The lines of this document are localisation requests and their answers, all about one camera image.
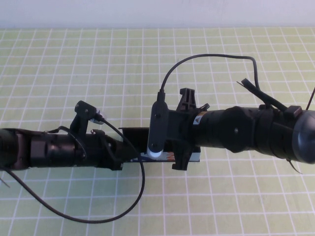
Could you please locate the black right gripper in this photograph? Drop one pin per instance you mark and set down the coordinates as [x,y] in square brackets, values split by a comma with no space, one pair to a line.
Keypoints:
[183,127]

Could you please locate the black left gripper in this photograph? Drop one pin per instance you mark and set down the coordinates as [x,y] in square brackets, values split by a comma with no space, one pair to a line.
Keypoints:
[61,150]

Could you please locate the black printed glasses case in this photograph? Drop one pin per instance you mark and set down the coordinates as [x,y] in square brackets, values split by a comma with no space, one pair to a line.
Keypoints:
[134,140]

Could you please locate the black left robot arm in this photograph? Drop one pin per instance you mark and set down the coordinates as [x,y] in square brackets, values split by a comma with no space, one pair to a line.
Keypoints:
[12,150]

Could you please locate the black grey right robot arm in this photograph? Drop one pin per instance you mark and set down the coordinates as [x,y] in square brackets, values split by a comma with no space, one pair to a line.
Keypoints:
[246,132]

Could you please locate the long black zip tie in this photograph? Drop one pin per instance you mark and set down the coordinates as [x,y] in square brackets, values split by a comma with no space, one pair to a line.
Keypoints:
[311,97]

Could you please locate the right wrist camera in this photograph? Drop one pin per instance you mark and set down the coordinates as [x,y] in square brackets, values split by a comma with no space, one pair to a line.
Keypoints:
[157,127]

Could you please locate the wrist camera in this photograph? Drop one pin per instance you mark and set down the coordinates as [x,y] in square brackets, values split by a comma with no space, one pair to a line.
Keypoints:
[157,127]
[85,108]

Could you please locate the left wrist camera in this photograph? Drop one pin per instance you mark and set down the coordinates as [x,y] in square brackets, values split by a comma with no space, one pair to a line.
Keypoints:
[85,108]

